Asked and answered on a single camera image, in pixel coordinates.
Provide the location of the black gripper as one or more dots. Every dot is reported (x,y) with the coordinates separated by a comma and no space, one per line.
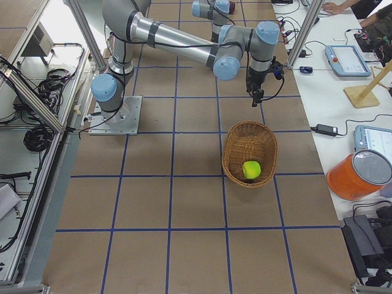
(255,78)

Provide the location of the green apple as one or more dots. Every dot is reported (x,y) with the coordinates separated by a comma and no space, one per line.
(251,169)

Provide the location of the dark purple apple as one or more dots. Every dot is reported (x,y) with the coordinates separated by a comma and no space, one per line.
(232,6)

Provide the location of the wicker basket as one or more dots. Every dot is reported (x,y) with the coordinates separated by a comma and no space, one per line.
(250,141)

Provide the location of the black power adapter right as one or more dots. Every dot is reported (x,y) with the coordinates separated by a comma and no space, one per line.
(325,130)

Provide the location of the teach pendant tablet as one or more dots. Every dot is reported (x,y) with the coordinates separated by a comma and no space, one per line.
(346,61)

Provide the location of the wooden stand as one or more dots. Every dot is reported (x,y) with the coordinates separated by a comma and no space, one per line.
(362,96)

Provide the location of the orange bucket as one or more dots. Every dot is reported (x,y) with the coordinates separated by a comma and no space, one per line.
(360,174)

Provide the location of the aluminium frame post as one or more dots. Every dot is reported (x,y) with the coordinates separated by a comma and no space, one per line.
(308,23)

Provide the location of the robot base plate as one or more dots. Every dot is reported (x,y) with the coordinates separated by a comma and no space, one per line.
(125,122)

